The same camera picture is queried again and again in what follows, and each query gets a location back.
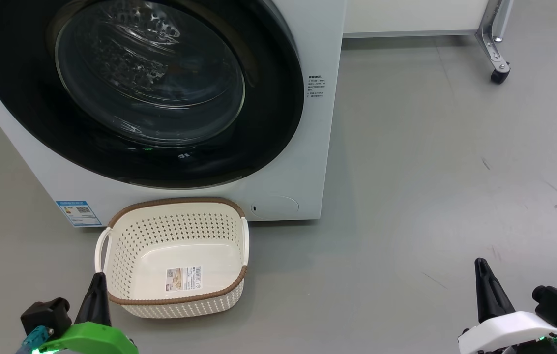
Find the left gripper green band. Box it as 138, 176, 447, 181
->
32, 273, 139, 354

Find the teal plug left camera cable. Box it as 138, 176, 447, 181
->
15, 325, 55, 354

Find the blue energy label sticker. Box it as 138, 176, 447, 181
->
56, 200, 103, 228

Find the cream perforated laundry basket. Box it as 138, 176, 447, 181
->
94, 197, 250, 319

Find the dark round glass washer door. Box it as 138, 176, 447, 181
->
0, 0, 305, 190

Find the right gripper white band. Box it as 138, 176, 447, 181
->
458, 258, 557, 354

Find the white front-load washing machine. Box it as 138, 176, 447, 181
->
0, 0, 347, 228

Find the basket product label sticker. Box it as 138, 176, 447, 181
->
166, 266, 203, 292

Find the white partition panel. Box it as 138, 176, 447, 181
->
343, 0, 490, 39

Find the round washer filter cover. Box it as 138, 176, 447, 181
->
250, 195, 300, 220

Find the metal leg with caster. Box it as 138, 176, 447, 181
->
475, 0, 514, 84

